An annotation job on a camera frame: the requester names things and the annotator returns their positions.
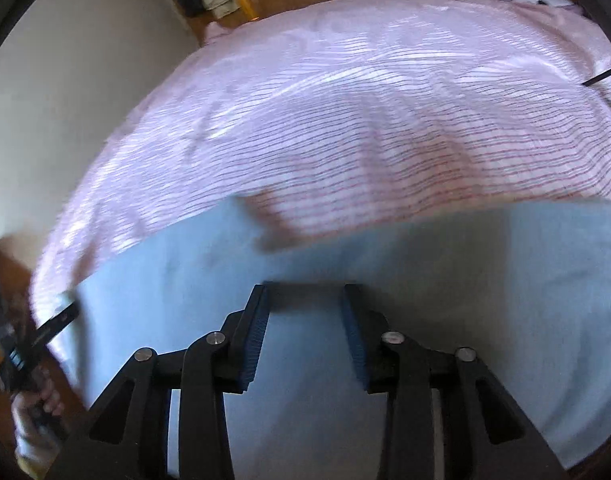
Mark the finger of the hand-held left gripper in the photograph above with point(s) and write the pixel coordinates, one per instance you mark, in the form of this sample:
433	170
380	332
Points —
57	324

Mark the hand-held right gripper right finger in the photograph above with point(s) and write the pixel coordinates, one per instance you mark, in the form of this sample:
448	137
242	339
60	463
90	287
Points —
356	341

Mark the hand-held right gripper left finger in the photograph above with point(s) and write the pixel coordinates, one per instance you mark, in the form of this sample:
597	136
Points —
254	340

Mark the light blue pants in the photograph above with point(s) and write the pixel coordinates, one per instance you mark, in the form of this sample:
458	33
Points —
305	255

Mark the person's left hand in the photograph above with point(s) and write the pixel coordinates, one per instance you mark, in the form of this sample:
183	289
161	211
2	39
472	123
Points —
32	422

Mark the pink striped blanket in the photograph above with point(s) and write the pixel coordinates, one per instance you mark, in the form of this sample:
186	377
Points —
365	120

